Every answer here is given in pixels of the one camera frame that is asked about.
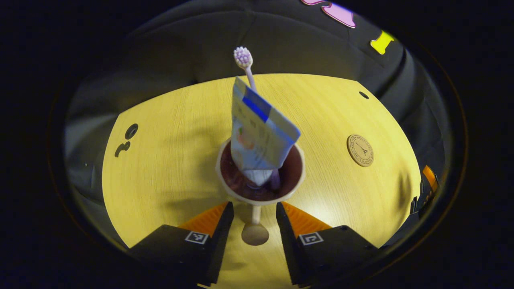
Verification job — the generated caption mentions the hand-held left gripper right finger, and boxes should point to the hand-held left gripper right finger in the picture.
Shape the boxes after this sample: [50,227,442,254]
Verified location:
[276,202,378,286]

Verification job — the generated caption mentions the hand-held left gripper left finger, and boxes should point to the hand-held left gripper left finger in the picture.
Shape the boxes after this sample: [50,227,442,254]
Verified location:
[128,201,234,286]

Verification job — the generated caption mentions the beige cup with handle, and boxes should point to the beige cup with handle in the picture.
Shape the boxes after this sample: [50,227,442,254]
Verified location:
[216,136,306,246]

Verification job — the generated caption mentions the round brown coaster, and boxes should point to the round brown coaster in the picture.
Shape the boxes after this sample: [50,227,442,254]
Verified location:
[347,134,374,167]

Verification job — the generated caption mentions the white toothpaste tube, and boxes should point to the white toothpaste tube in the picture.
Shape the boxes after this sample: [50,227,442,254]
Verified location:
[230,76,301,187]

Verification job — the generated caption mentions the pale pink toothbrush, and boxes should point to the pale pink toothbrush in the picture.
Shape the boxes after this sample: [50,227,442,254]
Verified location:
[234,47,281,190]

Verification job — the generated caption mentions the black backdrop cloth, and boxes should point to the black backdrop cloth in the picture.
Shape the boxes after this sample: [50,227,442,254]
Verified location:
[64,0,446,249]

